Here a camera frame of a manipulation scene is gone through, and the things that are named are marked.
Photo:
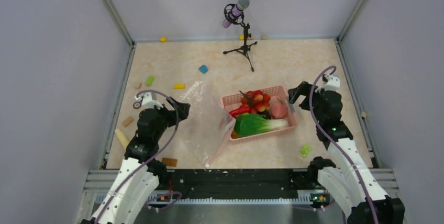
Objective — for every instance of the brown wooden block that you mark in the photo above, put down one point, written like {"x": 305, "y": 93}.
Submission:
{"x": 170, "y": 162}

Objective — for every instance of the red yellow mango toy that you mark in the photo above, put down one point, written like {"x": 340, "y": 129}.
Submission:
{"x": 234, "y": 135}

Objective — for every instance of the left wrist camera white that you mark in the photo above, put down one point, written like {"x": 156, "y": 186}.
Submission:
{"x": 149, "y": 101}

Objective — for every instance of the tan wooden block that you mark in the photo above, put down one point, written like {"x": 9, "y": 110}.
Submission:
{"x": 126, "y": 122}

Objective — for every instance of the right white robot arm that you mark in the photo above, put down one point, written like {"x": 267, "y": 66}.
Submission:
{"x": 346, "y": 176}

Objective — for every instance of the small round wheel toy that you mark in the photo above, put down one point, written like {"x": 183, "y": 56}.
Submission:
{"x": 136, "y": 105}

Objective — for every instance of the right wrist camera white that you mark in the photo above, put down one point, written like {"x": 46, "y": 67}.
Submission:
{"x": 331, "y": 82}

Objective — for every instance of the pink peach toy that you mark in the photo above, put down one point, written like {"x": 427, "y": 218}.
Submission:
{"x": 279, "y": 109}

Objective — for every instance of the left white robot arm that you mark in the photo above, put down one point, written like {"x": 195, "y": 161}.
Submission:
{"x": 140, "y": 173}

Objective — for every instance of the cream wooden cylinder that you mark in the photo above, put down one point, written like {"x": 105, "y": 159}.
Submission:
{"x": 123, "y": 140}

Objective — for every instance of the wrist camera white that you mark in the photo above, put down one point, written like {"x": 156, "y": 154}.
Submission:
{"x": 149, "y": 101}
{"x": 331, "y": 82}

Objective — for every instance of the yellow rectangular block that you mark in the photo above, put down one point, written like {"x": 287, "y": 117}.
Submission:
{"x": 179, "y": 86}

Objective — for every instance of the red chili pepper toy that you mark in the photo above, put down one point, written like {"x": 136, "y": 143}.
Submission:
{"x": 241, "y": 110}

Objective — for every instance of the green block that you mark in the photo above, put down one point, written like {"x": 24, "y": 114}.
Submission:
{"x": 149, "y": 81}

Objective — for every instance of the blue block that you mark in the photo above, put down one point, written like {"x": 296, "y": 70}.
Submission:
{"x": 203, "y": 69}

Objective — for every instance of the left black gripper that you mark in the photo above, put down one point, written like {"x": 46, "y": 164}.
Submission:
{"x": 180, "y": 113}

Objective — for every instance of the green bok choy toy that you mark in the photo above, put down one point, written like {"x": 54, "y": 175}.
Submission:
{"x": 254, "y": 124}

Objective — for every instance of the clear zip top bag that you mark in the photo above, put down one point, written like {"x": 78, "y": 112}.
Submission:
{"x": 207, "y": 128}

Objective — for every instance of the black tripod mic stand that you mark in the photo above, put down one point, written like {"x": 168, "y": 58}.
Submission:
{"x": 245, "y": 48}

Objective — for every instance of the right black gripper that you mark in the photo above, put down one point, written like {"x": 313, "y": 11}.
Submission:
{"x": 304, "y": 88}

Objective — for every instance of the pink perforated plastic basket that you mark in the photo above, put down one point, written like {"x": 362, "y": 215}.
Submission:
{"x": 232, "y": 102}

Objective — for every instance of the purple microphone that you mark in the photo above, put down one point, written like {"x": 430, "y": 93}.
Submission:
{"x": 233, "y": 13}

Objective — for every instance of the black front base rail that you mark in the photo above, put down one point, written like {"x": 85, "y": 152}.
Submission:
{"x": 241, "y": 184}

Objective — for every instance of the green lego brick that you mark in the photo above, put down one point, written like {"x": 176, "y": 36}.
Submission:
{"x": 305, "y": 150}

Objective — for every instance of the red lychee bunch toy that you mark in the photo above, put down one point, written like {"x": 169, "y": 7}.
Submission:
{"x": 255, "y": 101}

